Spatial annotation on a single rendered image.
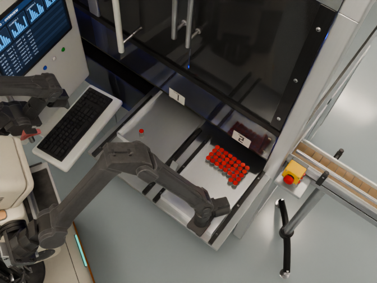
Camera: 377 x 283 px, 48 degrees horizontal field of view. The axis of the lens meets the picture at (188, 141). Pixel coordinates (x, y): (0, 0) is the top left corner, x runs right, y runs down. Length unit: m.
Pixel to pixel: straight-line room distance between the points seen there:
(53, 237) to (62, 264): 1.02
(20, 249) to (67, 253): 0.97
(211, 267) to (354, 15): 1.83
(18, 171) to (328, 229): 2.01
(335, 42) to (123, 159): 0.64
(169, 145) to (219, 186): 0.29
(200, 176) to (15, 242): 0.80
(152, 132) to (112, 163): 0.81
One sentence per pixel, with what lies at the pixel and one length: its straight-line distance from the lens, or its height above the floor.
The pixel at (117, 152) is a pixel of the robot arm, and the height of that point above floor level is 1.52.
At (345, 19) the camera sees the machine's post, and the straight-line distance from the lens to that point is 1.17.
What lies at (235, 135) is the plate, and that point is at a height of 1.02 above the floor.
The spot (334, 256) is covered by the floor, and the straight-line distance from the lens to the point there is 2.82.
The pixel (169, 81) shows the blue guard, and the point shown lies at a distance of 1.83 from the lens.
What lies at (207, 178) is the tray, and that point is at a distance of 1.83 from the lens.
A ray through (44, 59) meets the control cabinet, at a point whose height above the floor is 1.15.
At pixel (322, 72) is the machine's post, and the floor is 1.59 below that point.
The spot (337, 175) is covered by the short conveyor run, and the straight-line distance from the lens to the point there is 1.88.
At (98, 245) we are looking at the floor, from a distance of 2.67.
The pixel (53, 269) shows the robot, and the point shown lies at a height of 0.28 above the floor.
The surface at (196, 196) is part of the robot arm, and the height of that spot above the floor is 1.24.
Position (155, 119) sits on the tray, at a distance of 1.96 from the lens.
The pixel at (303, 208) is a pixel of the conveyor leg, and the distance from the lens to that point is 2.26.
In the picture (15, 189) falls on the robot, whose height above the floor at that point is 1.33.
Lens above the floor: 2.54
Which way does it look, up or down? 60 degrees down
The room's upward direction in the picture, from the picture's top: 6 degrees clockwise
